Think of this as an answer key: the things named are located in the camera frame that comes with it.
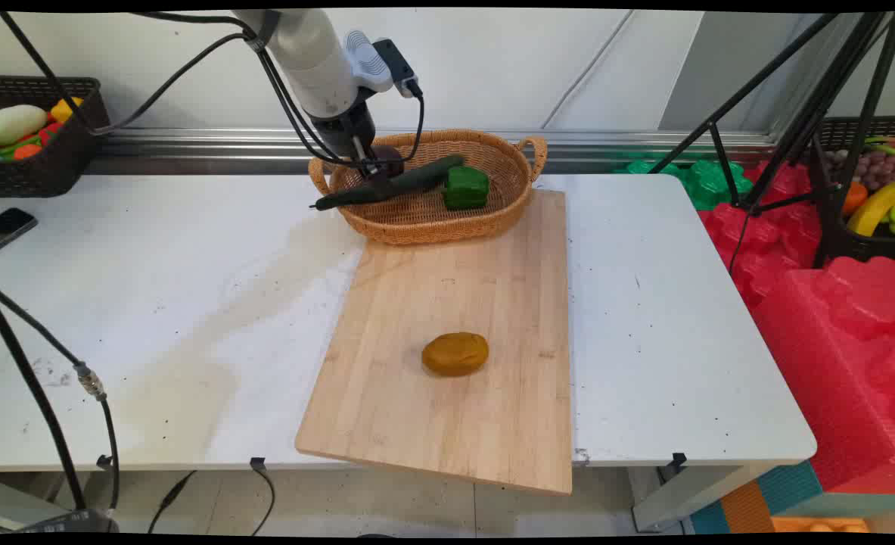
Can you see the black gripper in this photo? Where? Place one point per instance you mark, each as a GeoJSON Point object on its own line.
{"type": "Point", "coordinates": [343, 130]}

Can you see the brown toy potato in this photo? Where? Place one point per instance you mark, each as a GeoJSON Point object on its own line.
{"type": "Point", "coordinates": [455, 353]}

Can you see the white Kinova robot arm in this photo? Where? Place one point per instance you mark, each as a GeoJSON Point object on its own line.
{"type": "Point", "coordinates": [312, 57]}

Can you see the dark purple toy vegetable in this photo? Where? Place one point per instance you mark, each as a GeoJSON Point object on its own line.
{"type": "Point", "coordinates": [393, 157]}

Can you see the dark green toy cucumber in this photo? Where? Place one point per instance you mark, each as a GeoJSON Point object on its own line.
{"type": "Point", "coordinates": [409, 182]}

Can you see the green toy bell pepper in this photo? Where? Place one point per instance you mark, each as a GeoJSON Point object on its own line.
{"type": "Point", "coordinates": [466, 189]}

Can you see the wooden cutting board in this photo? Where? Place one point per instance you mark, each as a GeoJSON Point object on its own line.
{"type": "Point", "coordinates": [455, 303]}

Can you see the dark brown plastic basket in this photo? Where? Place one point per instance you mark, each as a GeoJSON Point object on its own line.
{"type": "Point", "coordinates": [61, 163]}

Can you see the yellow toy pepper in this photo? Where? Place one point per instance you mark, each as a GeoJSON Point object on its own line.
{"type": "Point", "coordinates": [66, 109]}

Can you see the red toy vegetable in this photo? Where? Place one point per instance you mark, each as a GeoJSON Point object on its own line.
{"type": "Point", "coordinates": [51, 132]}

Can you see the green foam mat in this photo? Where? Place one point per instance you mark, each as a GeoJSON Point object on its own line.
{"type": "Point", "coordinates": [708, 185]}

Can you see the orange toy vegetable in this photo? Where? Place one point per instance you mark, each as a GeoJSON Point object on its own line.
{"type": "Point", "coordinates": [27, 151]}

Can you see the white toy radish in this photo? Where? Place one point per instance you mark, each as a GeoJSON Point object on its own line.
{"type": "Point", "coordinates": [14, 124]}

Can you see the black smartphone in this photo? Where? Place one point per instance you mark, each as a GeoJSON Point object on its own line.
{"type": "Point", "coordinates": [8, 228]}

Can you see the green toy vegetable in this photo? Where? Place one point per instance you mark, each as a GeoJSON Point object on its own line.
{"type": "Point", "coordinates": [4, 149]}

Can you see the black table edge clip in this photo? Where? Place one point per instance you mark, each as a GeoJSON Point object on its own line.
{"type": "Point", "coordinates": [104, 460]}
{"type": "Point", "coordinates": [678, 459]}

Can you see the small red foam mat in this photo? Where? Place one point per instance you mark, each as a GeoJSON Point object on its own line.
{"type": "Point", "coordinates": [765, 242]}

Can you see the white table leg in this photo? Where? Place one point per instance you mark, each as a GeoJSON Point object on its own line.
{"type": "Point", "coordinates": [682, 499]}

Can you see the black device base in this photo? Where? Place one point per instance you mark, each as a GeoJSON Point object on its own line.
{"type": "Point", "coordinates": [69, 522]}

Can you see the dark basket of toy fruit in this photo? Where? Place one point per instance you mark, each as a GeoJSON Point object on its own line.
{"type": "Point", "coordinates": [844, 242]}

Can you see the orange toy fruit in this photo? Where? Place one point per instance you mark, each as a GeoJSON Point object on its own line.
{"type": "Point", "coordinates": [854, 198]}

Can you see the large red foam mat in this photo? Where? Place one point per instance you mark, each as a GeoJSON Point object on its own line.
{"type": "Point", "coordinates": [833, 363]}

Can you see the yellow toy banana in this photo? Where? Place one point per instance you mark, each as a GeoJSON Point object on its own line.
{"type": "Point", "coordinates": [873, 208]}

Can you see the purple toy grapes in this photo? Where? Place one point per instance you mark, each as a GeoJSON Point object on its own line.
{"type": "Point", "coordinates": [874, 170]}

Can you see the blue and orange foam mat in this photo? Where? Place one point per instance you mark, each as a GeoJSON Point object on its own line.
{"type": "Point", "coordinates": [787, 496]}

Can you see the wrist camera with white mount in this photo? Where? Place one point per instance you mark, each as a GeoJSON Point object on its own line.
{"type": "Point", "coordinates": [380, 62]}

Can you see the aluminium wall rail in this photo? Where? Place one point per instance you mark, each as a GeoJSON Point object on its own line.
{"type": "Point", "coordinates": [228, 147]}

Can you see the black camera tripod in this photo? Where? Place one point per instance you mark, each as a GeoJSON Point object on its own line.
{"type": "Point", "coordinates": [818, 106]}

